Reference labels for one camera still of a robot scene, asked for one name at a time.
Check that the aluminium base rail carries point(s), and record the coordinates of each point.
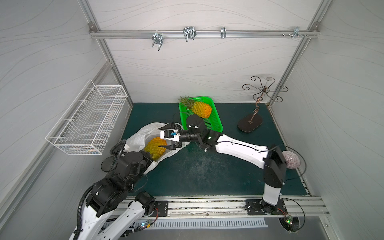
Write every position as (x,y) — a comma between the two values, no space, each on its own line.
(243,206)

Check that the white plastic bag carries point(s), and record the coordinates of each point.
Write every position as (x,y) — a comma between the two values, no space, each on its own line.
(139,140)

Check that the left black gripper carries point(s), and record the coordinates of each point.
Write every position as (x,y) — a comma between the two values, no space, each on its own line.
(143,156)

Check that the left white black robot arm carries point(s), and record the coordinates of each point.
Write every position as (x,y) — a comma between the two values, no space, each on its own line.
(103,197)

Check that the orange pineapple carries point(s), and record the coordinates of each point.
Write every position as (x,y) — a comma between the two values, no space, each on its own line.
(201,109)

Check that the small metal bracket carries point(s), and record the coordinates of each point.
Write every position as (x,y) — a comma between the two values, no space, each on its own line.
(223,32)

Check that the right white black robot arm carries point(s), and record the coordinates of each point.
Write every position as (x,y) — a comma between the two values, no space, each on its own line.
(270,160)

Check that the dark green table mat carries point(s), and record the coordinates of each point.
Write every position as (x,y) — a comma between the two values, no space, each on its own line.
(192,172)

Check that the left metal clamp hook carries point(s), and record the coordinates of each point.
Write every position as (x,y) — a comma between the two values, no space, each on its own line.
(157,39)

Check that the white vented strip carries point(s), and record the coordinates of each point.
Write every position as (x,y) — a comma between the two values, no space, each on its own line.
(229,223)

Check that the green plastic basket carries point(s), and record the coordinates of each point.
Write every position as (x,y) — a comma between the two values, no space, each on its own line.
(212,123)

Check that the metal loop hook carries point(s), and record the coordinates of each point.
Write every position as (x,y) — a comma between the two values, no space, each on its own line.
(189,33)

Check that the white wire basket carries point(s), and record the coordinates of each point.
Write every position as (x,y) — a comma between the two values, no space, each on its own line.
(85,127)

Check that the yellow pineapple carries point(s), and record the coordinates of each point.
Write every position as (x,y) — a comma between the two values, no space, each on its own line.
(155,148)

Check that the horizontal aluminium rail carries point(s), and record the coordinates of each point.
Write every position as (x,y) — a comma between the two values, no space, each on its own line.
(201,34)

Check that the bronze ornate hook stand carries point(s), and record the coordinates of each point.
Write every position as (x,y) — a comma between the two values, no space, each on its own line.
(252,121)

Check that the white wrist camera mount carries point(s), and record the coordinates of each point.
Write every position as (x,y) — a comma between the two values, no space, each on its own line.
(171,135)

